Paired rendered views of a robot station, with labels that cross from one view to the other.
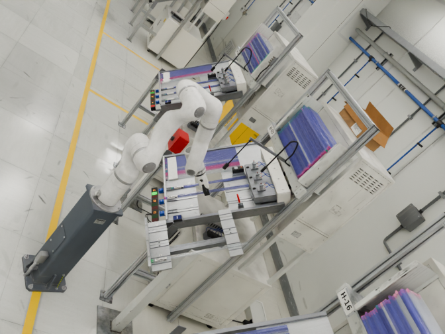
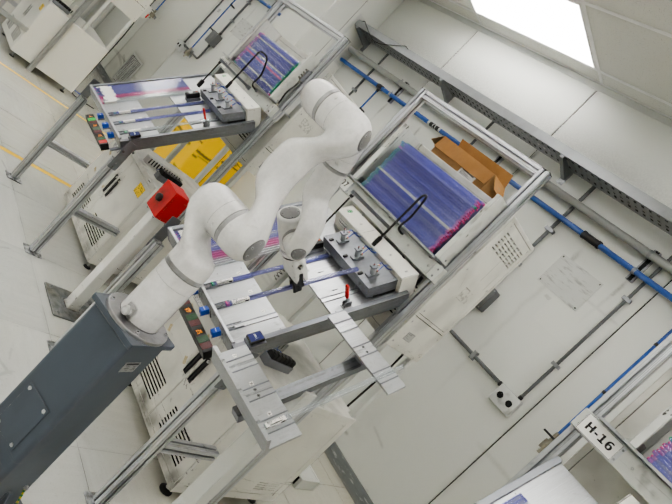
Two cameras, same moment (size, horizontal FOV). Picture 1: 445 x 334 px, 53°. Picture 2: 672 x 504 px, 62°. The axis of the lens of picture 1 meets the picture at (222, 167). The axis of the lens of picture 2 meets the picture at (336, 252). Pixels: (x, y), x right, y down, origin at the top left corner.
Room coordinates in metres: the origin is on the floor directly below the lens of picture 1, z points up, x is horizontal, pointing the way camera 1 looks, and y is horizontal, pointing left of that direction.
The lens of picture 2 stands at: (0.58, 0.60, 1.35)
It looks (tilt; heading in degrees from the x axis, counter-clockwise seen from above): 6 degrees down; 340
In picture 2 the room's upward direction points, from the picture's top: 45 degrees clockwise
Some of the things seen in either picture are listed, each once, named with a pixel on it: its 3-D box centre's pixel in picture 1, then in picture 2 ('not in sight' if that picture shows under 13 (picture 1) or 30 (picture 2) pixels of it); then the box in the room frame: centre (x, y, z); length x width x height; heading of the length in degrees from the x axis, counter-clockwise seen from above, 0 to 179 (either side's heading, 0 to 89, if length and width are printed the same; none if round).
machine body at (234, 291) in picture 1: (202, 258); (234, 394); (2.84, -0.37, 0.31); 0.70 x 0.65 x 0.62; 30
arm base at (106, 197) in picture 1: (114, 188); (159, 296); (2.00, 0.34, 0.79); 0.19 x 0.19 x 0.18
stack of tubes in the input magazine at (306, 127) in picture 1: (308, 143); (422, 198); (2.72, -0.29, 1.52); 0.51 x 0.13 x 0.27; 30
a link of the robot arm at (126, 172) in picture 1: (134, 156); (207, 230); (2.02, 0.37, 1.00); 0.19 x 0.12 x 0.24; 51
